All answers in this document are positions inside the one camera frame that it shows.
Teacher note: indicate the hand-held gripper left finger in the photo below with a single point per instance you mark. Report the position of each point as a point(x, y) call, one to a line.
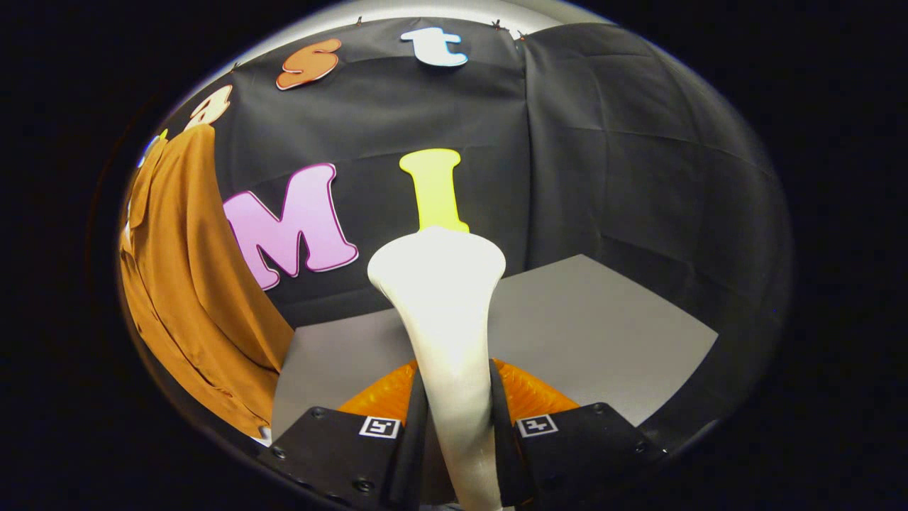
point(413, 454)

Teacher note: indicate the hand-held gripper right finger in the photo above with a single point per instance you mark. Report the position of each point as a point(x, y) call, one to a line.
point(502, 454)

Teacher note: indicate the white garment steamer head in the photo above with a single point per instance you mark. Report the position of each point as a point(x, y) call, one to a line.
point(447, 319)

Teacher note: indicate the brown button-up shirt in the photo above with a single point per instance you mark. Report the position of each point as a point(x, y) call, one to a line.
point(191, 284)

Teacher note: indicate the grey cabinet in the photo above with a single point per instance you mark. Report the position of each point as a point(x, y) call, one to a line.
point(582, 333)

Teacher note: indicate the black backdrop cloth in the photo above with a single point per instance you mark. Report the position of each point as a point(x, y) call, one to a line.
point(603, 156)

